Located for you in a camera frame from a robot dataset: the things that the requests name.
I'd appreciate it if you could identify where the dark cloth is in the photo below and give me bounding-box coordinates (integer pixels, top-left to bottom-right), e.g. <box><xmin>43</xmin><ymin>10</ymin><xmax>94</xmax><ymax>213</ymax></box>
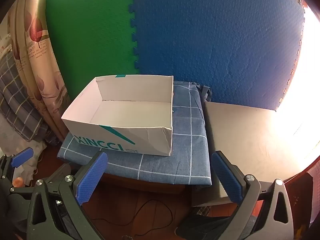
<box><xmin>174</xmin><ymin>214</ymin><xmax>258</xmax><ymax>240</ymax></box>

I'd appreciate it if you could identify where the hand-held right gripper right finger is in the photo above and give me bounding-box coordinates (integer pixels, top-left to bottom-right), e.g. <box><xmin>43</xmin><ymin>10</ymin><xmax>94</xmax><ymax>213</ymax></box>
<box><xmin>211</xmin><ymin>151</ymin><xmax>295</xmax><ymax>240</ymax></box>

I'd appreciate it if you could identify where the leaf print curtain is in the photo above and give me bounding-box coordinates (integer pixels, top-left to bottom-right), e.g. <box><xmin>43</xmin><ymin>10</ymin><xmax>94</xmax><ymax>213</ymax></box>
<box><xmin>6</xmin><ymin>0</ymin><xmax>73</xmax><ymax>143</ymax></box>

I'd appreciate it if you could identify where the blue plaid cushion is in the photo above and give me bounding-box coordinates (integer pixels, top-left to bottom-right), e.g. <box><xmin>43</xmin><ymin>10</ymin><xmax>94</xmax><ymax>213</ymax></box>
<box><xmin>57</xmin><ymin>81</ymin><xmax>213</xmax><ymax>187</ymax></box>

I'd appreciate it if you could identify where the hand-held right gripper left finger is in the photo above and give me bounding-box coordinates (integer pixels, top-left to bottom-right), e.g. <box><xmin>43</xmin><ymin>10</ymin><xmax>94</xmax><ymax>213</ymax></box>
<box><xmin>26</xmin><ymin>151</ymin><xmax>108</xmax><ymax>240</ymax></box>

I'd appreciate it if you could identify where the grey plaid blanket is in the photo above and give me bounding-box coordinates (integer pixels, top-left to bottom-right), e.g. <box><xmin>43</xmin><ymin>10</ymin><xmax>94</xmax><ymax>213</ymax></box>
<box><xmin>0</xmin><ymin>44</ymin><xmax>49</xmax><ymax>142</ymax></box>

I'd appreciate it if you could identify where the blue foam mat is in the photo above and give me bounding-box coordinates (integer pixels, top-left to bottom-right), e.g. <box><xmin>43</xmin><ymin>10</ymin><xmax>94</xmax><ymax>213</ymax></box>
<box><xmin>126</xmin><ymin>0</ymin><xmax>307</xmax><ymax>112</ymax></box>

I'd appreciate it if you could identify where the white low table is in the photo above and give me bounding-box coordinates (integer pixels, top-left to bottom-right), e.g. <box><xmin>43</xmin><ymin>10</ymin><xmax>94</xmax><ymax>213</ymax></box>
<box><xmin>191</xmin><ymin>101</ymin><xmax>320</xmax><ymax>207</ymax></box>

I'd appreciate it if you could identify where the black cable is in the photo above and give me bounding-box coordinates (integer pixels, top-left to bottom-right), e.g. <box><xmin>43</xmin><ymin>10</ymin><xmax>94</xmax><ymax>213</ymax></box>
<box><xmin>90</xmin><ymin>199</ymin><xmax>173</xmax><ymax>238</ymax></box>

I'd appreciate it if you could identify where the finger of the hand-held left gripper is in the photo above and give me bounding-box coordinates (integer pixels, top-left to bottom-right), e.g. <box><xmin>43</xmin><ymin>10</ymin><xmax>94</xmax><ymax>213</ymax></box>
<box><xmin>0</xmin><ymin>147</ymin><xmax>34</xmax><ymax>180</ymax></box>

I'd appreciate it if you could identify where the white cardboard box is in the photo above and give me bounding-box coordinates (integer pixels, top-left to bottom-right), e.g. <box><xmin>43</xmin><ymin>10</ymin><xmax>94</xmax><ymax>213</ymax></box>
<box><xmin>61</xmin><ymin>75</ymin><xmax>174</xmax><ymax>157</ymax></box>

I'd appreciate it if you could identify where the dark wooden bench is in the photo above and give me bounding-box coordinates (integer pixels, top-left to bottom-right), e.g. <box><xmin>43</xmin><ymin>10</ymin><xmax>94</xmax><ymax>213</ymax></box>
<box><xmin>100</xmin><ymin>171</ymin><xmax>187</xmax><ymax>195</ymax></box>

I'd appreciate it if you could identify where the green foam mat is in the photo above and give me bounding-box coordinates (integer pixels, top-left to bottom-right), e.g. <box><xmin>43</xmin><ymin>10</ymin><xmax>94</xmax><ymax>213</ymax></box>
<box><xmin>45</xmin><ymin>0</ymin><xmax>140</xmax><ymax>110</ymax></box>

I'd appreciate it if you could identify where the white plastic bag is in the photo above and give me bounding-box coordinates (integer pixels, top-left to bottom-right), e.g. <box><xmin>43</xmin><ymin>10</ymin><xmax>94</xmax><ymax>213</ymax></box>
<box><xmin>14</xmin><ymin>140</ymin><xmax>48</xmax><ymax>188</ymax></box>

